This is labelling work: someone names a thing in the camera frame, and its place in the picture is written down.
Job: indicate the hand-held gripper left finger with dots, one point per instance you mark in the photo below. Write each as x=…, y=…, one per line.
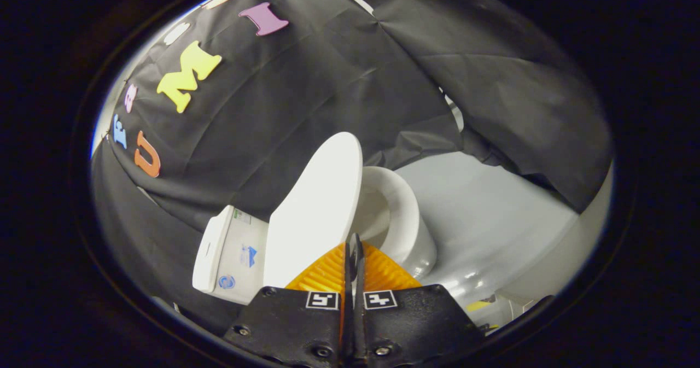
x=292, y=324

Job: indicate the black backdrop cloth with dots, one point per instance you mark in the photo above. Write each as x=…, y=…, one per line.
x=328, y=83

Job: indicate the white toilet lid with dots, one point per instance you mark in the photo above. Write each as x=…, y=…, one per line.
x=317, y=209

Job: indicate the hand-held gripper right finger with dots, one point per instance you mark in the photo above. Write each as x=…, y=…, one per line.
x=415, y=324

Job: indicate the white toilet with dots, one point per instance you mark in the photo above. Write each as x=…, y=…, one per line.
x=232, y=258

